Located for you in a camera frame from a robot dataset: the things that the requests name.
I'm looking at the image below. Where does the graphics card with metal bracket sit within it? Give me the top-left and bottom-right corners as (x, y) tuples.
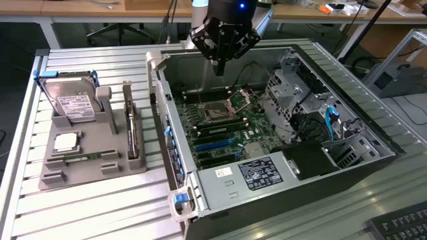
(122, 79), (142, 161)

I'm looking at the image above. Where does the black open PC case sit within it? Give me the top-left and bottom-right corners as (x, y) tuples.
(146, 43), (407, 240)

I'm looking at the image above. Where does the small white box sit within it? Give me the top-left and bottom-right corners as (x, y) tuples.
(342, 5), (370, 16)

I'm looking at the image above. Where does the black slanted pole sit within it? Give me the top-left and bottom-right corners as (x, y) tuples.
(337, 0), (394, 63)

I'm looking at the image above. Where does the aluminium profile frame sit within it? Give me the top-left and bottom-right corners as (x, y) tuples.
(383, 28), (427, 76)

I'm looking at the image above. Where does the silver finned heat sink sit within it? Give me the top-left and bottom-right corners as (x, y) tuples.
(244, 143), (269, 156)

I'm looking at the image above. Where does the tall silver disk bay cage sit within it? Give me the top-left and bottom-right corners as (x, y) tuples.
(263, 48), (342, 121)

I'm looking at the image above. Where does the black RAM stick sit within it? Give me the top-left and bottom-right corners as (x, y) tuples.
(199, 124), (250, 137)

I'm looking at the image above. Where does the green RAM stick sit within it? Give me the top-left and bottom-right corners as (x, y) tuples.
(63, 152), (103, 162)

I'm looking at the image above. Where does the hard disk in blue carrier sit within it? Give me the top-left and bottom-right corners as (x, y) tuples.
(32, 70), (104, 123)

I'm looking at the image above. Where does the grey plastic parts rack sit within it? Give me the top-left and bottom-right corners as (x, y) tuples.
(38, 86), (148, 191)

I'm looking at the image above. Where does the black keyboard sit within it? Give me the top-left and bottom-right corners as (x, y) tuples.
(363, 201), (427, 240)

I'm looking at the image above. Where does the long black expansion slot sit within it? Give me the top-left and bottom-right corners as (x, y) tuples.
(192, 134), (232, 146)
(200, 157), (238, 168)
(198, 152), (236, 163)

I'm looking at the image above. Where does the CPU socket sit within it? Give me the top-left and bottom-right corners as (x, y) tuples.
(199, 101), (235, 123)

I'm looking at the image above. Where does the metal socket cover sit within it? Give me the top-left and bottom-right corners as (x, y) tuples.
(226, 89), (252, 115)

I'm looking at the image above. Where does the green motherboard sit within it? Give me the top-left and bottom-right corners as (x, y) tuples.
(175, 84), (291, 171)

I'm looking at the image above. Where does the black plastic cover box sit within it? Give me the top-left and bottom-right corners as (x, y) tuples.
(270, 139), (342, 181)

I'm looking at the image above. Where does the black looped wire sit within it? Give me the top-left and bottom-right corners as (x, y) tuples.
(232, 61), (273, 87)

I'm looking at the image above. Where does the low silver disk bay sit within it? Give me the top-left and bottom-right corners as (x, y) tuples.
(319, 133), (394, 171)

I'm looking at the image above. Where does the black power wire bundle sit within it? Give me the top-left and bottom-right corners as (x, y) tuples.
(289, 117), (330, 145)

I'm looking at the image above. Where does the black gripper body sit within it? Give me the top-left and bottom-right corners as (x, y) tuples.
(203, 0), (259, 31)

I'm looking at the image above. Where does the blue expansion slot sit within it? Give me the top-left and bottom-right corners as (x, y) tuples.
(195, 139), (235, 152)

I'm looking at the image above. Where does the blue data wire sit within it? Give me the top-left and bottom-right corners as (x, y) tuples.
(325, 104), (341, 143)

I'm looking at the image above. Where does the black office chair base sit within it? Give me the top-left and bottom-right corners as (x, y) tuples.
(84, 22), (158, 47)

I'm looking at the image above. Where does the wooden top desk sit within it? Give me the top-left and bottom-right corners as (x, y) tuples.
(270, 0), (427, 51)
(0, 0), (195, 50)

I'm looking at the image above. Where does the silver CPU chip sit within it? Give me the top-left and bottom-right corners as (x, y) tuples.
(52, 133), (82, 152)

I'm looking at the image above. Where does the black RAM slot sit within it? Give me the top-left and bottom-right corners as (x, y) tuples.
(183, 96), (231, 105)
(182, 88), (230, 96)
(183, 91), (230, 99)
(183, 93), (231, 102)

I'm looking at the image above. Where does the grey power supply unit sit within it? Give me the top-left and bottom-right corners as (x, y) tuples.
(196, 149), (303, 211)

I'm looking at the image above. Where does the grey metal device box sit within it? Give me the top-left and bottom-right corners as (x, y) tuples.
(363, 62), (427, 100)

